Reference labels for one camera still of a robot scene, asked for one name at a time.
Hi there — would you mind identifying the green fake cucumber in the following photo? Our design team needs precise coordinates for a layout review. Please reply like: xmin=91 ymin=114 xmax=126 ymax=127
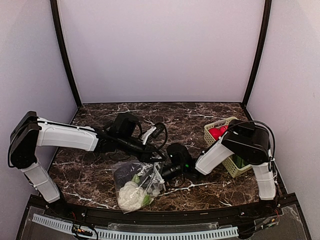
xmin=232 ymin=155 xmax=249 ymax=169

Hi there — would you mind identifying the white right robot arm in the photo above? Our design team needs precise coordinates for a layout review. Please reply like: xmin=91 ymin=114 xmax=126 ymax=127
xmin=161 ymin=119 xmax=277 ymax=217

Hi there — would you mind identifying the red fake apple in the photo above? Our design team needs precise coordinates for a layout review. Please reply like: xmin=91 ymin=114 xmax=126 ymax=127
xmin=208 ymin=127 xmax=222 ymax=141

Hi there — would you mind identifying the black right corner frame post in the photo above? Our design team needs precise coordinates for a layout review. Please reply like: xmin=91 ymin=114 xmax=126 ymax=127
xmin=241 ymin=0 xmax=272 ymax=109

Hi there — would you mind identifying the pale green plastic basket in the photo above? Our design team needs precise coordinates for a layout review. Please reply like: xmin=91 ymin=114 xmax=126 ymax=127
xmin=204 ymin=116 xmax=251 ymax=178

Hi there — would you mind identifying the black front rail with electronics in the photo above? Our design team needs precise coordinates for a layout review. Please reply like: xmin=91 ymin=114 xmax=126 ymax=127
xmin=14 ymin=194 xmax=313 ymax=240

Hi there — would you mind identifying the white slotted cable duct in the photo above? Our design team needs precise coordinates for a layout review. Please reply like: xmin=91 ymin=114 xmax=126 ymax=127
xmin=32 ymin=213 xmax=239 ymax=240

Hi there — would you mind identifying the black corner frame post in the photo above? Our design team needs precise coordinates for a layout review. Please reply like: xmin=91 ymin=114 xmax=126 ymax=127
xmin=50 ymin=0 xmax=83 ymax=109
xmin=241 ymin=0 xmax=272 ymax=109

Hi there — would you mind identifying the clear zip top bag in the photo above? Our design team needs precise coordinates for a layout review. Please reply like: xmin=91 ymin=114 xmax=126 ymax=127
xmin=111 ymin=160 xmax=166 ymax=214

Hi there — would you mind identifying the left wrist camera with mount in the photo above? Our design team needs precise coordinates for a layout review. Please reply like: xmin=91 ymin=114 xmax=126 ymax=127
xmin=140 ymin=122 xmax=166 ymax=145

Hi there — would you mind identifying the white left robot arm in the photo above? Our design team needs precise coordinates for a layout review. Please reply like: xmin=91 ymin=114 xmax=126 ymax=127
xmin=7 ymin=111 xmax=165 ymax=218

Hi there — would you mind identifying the white fake cauliflower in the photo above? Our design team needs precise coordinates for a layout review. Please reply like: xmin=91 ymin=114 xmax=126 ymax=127
xmin=117 ymin=181 xmax=146 ymax=212

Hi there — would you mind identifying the red fake round fruit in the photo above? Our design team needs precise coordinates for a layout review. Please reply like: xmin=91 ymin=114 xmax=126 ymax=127
xmin=219 ymin=125 xmax=229 ymax=134

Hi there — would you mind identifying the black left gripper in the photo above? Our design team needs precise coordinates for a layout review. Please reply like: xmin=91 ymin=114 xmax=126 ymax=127
xmin=117 ymin=133 xmax=166 ymax=163

